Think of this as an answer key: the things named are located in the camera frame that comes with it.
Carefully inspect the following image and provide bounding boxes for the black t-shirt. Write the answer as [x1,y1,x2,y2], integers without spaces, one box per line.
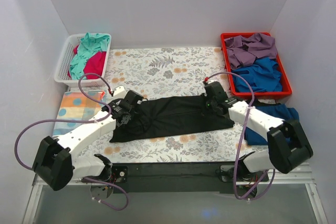
[110,95,234,143]

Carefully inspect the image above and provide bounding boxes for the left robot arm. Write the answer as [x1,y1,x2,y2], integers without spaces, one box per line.
[33,90,143,191]

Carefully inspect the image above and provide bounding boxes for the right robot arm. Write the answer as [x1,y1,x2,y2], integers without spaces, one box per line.
[203,81,313,181]

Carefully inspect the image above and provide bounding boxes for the colourful checked towel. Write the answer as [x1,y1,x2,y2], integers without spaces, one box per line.
[52,92,103,137]

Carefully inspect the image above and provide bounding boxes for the floral patterned table mat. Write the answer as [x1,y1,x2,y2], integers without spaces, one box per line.
[80,47,265,163]

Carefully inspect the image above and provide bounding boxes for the magenta t-shirt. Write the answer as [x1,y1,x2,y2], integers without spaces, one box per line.
[67,45,107,80]

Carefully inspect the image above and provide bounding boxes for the blue t-shirt in bin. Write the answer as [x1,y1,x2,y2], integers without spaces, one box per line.
[232,58,282,92]

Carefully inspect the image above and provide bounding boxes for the purple t-shirt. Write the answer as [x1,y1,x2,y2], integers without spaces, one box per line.
[224,33,278,70]

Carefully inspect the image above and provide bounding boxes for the folded blue t-shirt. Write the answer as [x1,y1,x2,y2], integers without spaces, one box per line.
[245,100,299,146]

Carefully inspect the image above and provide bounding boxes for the white plastic basket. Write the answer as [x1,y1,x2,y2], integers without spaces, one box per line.
[54,33,111,88]

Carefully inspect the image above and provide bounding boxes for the teal t-shirt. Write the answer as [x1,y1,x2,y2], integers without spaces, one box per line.
[69,33,109,80]

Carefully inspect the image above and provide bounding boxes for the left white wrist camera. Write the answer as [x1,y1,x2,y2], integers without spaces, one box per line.
[111,86,127,100]

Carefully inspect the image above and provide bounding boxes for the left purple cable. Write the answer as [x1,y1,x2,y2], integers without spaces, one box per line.
[14,72,130,211]

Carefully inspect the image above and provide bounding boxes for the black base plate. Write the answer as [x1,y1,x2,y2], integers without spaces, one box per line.
[104,161,271,195]

